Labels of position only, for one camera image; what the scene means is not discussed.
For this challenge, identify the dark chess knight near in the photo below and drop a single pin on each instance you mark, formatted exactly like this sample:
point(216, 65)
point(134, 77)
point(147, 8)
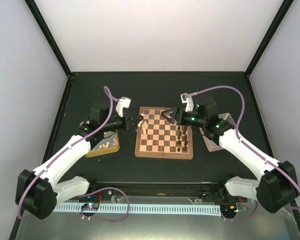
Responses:
point(185, 149)

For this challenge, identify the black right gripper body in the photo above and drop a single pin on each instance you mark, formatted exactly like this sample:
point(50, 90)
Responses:
point(182, 119)

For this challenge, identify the wooden chess board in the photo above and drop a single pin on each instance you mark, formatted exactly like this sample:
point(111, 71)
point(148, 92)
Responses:
point(161, 138)

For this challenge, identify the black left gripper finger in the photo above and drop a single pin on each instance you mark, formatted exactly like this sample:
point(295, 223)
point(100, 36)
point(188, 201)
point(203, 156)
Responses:
point(136, 118)
point(139, 124)

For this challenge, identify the small electronics board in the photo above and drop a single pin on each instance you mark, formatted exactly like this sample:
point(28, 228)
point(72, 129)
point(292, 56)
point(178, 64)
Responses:
point(90, 206)

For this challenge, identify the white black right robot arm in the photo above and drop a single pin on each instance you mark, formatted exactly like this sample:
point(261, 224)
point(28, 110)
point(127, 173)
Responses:
point(275, 185)

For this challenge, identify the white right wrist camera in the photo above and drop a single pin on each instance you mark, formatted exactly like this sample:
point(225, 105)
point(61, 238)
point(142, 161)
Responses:
point(188, 101)

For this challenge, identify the dark chess queen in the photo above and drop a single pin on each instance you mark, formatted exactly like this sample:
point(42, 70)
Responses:
point(185, 130)

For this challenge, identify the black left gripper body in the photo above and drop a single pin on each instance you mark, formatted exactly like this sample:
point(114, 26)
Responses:
point(127, 123)

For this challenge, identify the black frame post right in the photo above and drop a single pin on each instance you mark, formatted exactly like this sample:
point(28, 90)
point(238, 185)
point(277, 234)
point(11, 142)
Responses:
point(273, 27)

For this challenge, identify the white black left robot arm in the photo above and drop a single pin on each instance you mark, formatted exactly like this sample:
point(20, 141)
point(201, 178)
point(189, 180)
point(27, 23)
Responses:
point(39, 191)

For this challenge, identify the clear plastic tray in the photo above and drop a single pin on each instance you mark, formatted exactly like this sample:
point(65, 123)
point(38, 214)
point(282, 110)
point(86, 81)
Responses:
point(214, 128)

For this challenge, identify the white slotted cable duct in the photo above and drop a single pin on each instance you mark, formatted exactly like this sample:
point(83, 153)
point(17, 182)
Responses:
point(157, 209)

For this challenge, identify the black frame post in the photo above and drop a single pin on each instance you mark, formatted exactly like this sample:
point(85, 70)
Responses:
point(273, 27)
point(37, 15)

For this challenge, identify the yellow tin box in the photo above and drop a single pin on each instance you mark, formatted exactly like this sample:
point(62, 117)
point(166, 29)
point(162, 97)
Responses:
point(109, 144)

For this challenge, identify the black frame post left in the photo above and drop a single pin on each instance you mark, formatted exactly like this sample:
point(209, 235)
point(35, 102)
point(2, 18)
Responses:
point(37, 15)

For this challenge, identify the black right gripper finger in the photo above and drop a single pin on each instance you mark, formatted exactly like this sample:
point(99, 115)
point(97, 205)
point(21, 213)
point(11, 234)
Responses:
point(169, 112)
point(170, 119)

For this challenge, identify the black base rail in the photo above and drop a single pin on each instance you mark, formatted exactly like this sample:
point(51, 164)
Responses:
point(208, 192)

